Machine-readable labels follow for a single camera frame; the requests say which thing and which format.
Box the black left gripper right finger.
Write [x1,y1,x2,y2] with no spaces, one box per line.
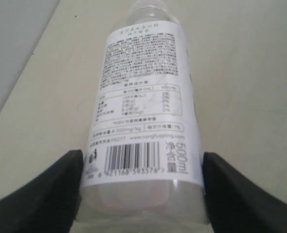
[203,152,287,233]

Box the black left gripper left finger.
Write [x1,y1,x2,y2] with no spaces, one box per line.
[0,150,83,233]

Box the white label tea bottle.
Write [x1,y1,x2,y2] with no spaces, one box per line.
[79,0,208,226]

